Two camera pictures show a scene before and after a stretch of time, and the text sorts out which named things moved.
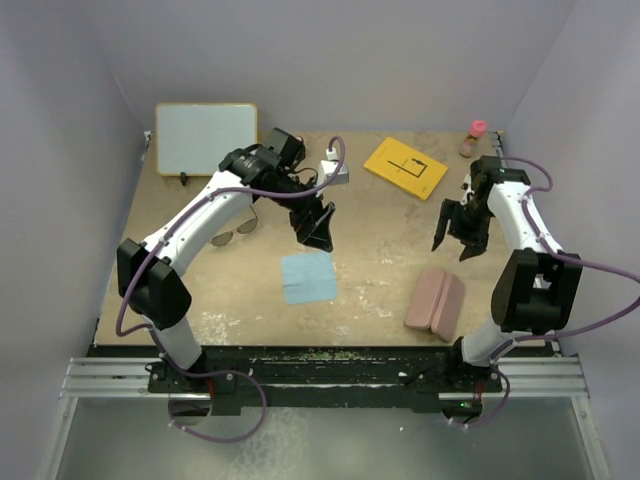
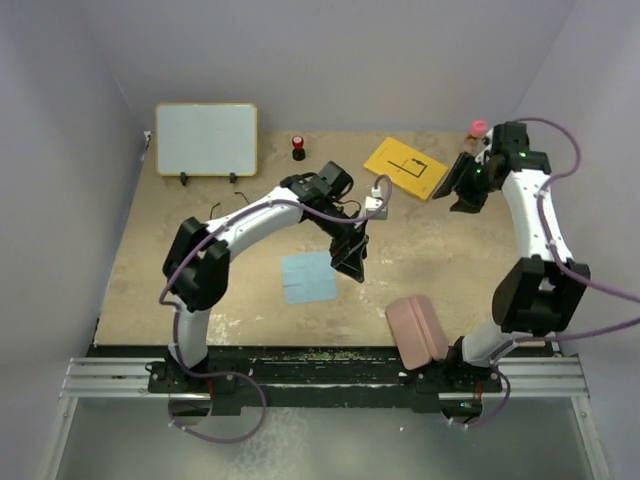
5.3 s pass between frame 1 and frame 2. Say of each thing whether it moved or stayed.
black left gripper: moved
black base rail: stayed
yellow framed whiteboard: stayed
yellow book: stayed
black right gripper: moved
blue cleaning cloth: stayed
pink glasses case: moved
